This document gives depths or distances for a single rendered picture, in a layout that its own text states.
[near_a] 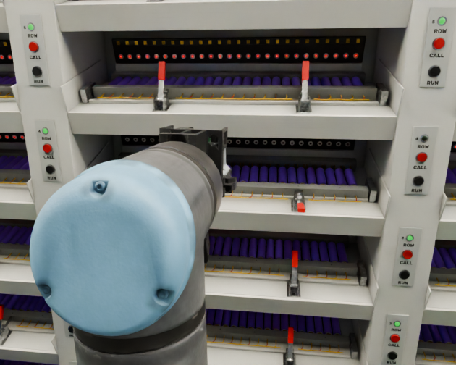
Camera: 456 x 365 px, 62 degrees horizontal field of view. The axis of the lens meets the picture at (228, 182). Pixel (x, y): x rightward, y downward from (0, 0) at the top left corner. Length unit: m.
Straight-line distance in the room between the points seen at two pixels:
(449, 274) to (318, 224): 0.32
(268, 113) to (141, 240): 0.53
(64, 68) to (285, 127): 0.43
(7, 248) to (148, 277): 0.86
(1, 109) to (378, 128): 0.72
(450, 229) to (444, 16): 0.37
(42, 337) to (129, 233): 0.91
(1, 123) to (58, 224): 0.67
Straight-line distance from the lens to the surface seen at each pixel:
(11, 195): 0.94
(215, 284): 0.85
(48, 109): 0.81
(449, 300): 0.91
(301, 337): 0.97
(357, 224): 0.77
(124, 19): 0.75
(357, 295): 0.86
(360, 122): 0.71
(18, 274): 1.01
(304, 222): 0.75
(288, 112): 0.70
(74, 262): 0.22
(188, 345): 0.26
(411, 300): 0.86
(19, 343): 1.12
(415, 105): 0.73
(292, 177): 0.81
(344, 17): 0.71
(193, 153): 0.32
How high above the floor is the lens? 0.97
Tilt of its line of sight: 16 degrees down
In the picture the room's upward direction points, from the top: straight up
